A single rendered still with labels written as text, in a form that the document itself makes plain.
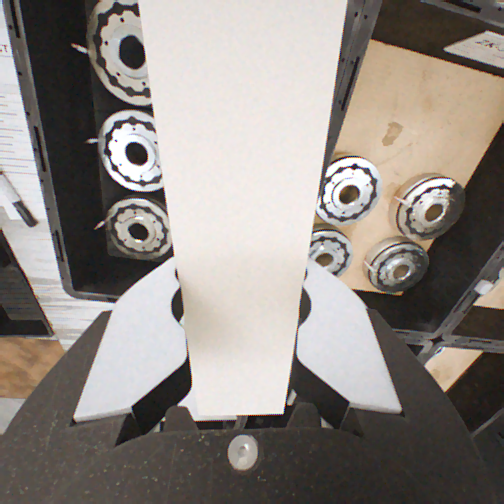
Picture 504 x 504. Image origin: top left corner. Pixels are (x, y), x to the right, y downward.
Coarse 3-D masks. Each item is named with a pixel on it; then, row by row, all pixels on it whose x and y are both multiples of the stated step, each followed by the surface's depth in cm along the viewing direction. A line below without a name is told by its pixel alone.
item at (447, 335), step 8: (496, 264) 34; (496, 272) 35; (488, 280) 35; (472, 296) 37; (472, 304) 38; (464, 312) 38; (456, 320) 39; (448, 328) 40; (440, 336) 42; (448, 336) 41; (456, 336) 41; (464, 336) 41; (472, 336) 42; (480, 336) 42; (480, 344) 42; (488, 344) 42; (496, 344) 42
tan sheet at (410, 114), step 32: (384, 64) 31; (416, 64) 31; (448, 64) 31; (352, 96) 32; (384, 96) 32; (416, 96) 32; (448, 96) 32; (480, 96) 33; (352, 128) 34; (384, 128) 34; (416, 128) 34; (448, 128) 34; (480, 128) 35; (384, 160) 36; (416, 160) 36; (448, 160) 37; (384, 192) 39; (352, 224) 41; (384, 224) 41; (320, 256) 44; (352, 288) 48
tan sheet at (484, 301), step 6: (498, 288) 49; (486, 294) 50; (492, 294) 50; (498, 294) 50; (480, 300) 51; (486, 300) 51; (492, 300) 51; (498, 300) 51; (486, 306) 52; (492, 306) 52; (498, 306) 52
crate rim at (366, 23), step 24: (408, 0) 21; (432, 0) 20; (456, 0) 21; (480, 0) 20; (360, 24) 21; (480, 24) 22; (360, 48) 22; (336, 96) 24; (336, 120) 25; (336, 144) 26; (456, 312) 38; (408, 336) 40; (432, 336) 41
